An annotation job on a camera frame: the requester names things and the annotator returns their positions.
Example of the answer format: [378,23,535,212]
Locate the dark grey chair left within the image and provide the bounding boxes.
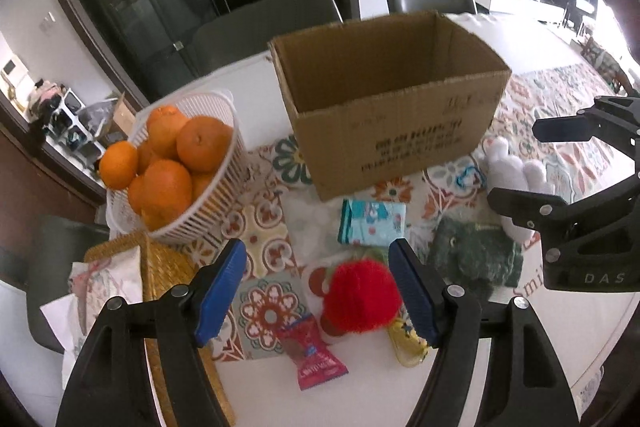
[193,0,342,77]

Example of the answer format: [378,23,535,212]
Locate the yellow carabiner toy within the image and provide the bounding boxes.
[387,317,430,367]

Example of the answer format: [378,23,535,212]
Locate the red fluffy pompom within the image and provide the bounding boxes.
[321,259,402,334]

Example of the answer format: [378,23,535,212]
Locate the white plastic fruit basket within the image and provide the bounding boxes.
[106,91,248,245]

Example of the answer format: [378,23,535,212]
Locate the orange fruit front large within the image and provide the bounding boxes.
[141,159,192,231]

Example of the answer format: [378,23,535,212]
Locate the brown cardboard box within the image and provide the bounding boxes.
[269,12,512,200]

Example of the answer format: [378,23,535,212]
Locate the floral fabric cover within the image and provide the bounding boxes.
[40,246,143,388]

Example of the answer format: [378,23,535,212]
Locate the orange fruit left outer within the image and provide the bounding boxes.
[99,141,138,191]

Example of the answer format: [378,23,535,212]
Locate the woven wicker tissue box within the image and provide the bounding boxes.
[70,232,244,426]

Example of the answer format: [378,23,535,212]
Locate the dark chair near left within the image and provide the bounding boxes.
[26,216,110,353]

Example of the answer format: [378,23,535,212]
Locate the white shoe rack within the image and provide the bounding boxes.
[40,89,105,180]

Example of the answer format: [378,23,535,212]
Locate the dark green knitted cloth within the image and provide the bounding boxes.
[426,217,524,301]

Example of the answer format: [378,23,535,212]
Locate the teal cartoon tissue pack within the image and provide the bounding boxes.
[337,199,406,247]

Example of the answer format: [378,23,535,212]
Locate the pink snack packet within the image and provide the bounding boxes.
[277,314,348,391]

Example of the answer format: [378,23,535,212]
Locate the orange fruit right top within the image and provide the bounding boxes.
[176,116,233,172]

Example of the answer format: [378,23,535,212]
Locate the white plush toy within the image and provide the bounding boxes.
[476,135,557,244]

